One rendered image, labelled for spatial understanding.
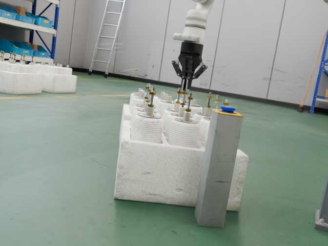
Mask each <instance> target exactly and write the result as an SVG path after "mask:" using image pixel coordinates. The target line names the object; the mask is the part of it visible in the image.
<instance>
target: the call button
mask: <svg viewBox="0 0 328 246"><path fill-rule="evenodd" d="M221 109H222V111H223V112H227V113H234V111H235V110H236V108H235V107H232V106H226V105H222V106H221Z"/></svg>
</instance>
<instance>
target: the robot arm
mask: <svg viewBox="0 0 328 246"><path fill-rule="evenodd" d="M192 1H195V2H197V3H198V4H197V7H196V9H190V10H189V11H188V12H187V15H186V21H185V27H184V32H183V34H180V33H175V34H174V35H173V39H174V40H179V41H182V44H181V50H180V55H179V56H178V59H176V60H175V61H172V62H171V63H172V65H173V67H174V69H175V71H176V73H177V76H179V77H181V78H182V82H181V89H182V90H183V91H184V88H185V91H189V90H190V89H191V84H192V80H193V79H197V78H198V77H199V76H200V75H201V74H202V73H203V72H204V71H205V70H206V69H207V65H205V64H204V63H203V62H202V61H203V60H202V53H203V47H204V41H205V28H206V22H207V17H208V15H209V12H210V10H211V8H212V6H213V3H214V1H215V0H192ZM179 62H180V63H179ZM180 64H181V66H182V70H181V69H180V67H179V65H180ZM199 65H200V66H199ZM198 66H199V70H198V71H197V72H196V73H195V69H196V68H197V67H198Z"/></svg>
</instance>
